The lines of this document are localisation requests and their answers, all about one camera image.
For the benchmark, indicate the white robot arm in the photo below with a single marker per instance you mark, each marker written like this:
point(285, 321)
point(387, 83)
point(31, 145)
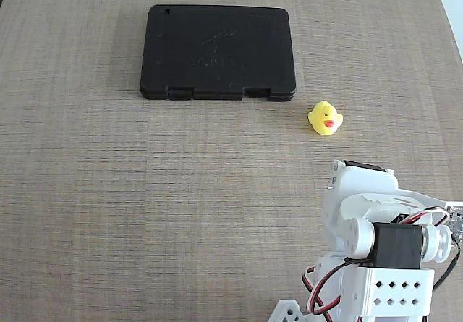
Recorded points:
point(394, 289)

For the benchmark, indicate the black plastic flat case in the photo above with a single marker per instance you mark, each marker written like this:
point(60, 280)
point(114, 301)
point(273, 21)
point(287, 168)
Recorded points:
point(217, 50)

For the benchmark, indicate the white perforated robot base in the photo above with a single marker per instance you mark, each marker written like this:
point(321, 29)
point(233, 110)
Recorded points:
point(285, 313)

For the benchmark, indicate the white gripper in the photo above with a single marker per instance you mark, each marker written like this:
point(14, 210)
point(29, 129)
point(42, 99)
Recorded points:
point(362, 178)

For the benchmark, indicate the yellow rubber duck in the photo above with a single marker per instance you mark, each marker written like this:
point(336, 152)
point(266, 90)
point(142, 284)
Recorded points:
point(324, 118)

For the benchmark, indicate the small camera circuit board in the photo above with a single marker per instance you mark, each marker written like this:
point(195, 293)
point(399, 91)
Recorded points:
point(456, 222)

